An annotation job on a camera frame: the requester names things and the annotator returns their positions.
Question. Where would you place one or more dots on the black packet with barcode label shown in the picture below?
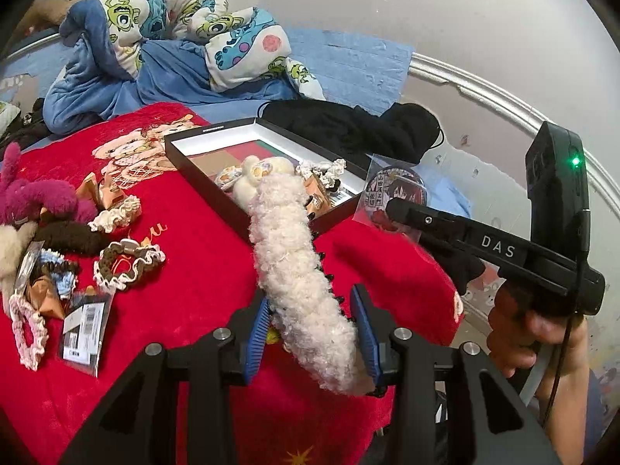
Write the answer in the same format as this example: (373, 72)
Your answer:
(82, 334)

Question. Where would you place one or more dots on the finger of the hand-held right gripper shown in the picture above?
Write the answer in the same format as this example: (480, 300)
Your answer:
(460, 264)
(426, 220)

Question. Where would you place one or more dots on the brown fuzzy scrunchie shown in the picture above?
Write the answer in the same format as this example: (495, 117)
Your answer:
(72, 237)

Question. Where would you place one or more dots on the printed fabric hair accessory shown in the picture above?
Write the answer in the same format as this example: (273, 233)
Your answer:
(227, 177)

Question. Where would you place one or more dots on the blue fleece blanket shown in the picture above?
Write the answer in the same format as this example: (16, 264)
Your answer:
(164, 72)

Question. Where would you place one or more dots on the cream crochet scrunchie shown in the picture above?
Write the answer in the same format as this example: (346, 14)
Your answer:
(121, 208)

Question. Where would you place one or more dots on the pink plush toy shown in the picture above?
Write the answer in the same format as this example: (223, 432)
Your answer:
(43, 198)

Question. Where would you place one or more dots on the black shallow cardboard box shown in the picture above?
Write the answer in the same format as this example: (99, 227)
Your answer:
(213, 155)

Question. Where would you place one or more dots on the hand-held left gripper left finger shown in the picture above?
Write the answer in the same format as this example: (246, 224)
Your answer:
(256, 334)

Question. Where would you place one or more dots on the blue lace scrunchie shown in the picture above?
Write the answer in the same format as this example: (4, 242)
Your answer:
(58, 276)

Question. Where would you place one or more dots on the white fluffy hair claw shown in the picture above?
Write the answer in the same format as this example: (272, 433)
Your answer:
(300, 290)

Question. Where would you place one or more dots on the cartoon monster printed quilt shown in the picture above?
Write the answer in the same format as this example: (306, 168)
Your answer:
(232, 43)

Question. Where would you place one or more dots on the dark clothing pile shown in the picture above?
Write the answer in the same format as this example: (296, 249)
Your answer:
(24, 128)

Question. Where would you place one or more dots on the person's right hand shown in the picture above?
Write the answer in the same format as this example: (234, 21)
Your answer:
(513, 334)

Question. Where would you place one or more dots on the white plush hair bow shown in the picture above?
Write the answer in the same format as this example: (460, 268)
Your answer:
(252, 179)

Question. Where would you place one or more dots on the brown plush toy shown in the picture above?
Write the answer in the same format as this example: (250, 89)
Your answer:
(53, 7)

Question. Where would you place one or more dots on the round badge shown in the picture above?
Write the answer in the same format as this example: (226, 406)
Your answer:
(387, 184)

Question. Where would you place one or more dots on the red bear print blanket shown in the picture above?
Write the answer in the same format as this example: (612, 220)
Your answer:
(193, 276)

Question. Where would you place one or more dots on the blue foam wall panel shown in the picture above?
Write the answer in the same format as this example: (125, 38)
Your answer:
(358, 68)

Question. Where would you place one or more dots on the person's right forearm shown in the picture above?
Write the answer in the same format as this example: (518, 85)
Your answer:
(571, 407)

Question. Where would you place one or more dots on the pink scrunchie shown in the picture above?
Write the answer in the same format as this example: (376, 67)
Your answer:
(41, 336)

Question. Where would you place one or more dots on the white curved bed rail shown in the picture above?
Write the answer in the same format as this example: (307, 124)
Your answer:
(465, 77)

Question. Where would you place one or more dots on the beige plush toy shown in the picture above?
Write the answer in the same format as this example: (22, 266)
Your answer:
(12, 252)

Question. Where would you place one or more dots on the brown white crochet scrunchie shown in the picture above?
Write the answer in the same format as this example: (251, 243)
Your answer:
(127, 282)

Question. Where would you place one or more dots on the black scrunchie white lace trim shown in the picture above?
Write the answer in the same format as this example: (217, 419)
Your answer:
(322, 169)

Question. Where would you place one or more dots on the black clothing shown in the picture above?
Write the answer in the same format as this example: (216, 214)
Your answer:
(339, 126)

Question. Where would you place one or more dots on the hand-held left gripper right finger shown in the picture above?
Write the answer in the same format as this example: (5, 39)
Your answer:
(365, 329)

